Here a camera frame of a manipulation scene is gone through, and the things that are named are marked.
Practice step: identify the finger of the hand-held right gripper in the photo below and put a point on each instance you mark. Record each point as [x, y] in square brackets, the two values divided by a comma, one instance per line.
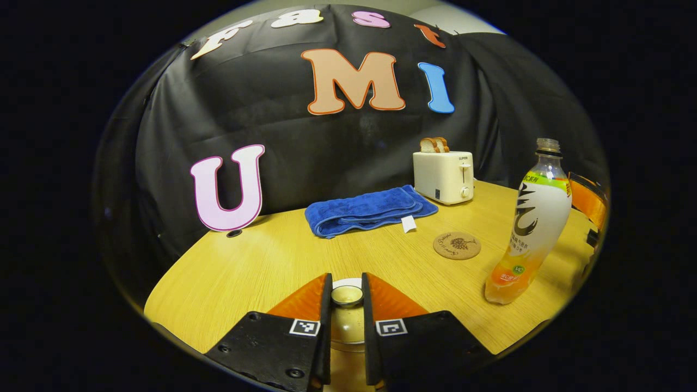
[591, 198]

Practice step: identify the plastic water bottle white label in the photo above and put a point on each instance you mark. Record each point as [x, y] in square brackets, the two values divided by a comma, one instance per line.
[536, 218]

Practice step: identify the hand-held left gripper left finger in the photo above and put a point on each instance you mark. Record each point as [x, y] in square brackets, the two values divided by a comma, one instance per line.
[325, 326]

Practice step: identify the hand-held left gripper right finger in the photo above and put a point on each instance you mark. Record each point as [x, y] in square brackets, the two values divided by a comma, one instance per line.
[369, 326]

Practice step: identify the folded blue towel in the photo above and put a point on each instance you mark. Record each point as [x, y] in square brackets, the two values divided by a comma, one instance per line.
[365, 209]

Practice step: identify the white toaster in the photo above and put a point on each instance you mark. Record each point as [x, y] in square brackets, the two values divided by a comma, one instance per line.
[441, 177]

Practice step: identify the toast bread slice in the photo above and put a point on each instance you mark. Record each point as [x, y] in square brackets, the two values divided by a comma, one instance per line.
[444, 144]
[428, 145]

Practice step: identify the black backdrop cloth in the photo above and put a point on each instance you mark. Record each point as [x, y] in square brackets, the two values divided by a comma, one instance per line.
[326, 152]

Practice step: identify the round brown coaster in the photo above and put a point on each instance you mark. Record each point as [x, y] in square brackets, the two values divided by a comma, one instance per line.
[457, 246]

